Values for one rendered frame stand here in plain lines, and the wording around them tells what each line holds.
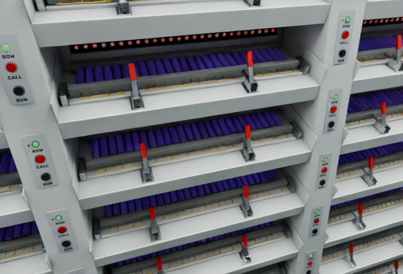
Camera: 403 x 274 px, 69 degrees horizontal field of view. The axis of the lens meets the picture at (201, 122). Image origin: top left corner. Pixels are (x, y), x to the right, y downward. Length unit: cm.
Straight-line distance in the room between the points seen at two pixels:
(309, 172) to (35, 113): 70
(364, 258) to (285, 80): 85
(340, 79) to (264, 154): 27
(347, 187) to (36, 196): 88
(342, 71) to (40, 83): 68
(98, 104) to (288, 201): 62
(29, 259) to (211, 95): 60
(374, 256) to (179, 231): 84
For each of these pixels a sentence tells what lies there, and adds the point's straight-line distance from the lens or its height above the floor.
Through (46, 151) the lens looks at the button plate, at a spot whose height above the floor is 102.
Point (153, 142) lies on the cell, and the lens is 78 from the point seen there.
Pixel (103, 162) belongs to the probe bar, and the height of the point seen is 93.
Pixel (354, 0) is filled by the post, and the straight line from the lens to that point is 80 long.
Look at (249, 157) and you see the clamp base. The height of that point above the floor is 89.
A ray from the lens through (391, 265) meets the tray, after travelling 167.
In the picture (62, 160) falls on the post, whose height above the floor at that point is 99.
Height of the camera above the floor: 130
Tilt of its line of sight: 24 degrees down
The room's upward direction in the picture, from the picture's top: 3 degrees counter-clockwise
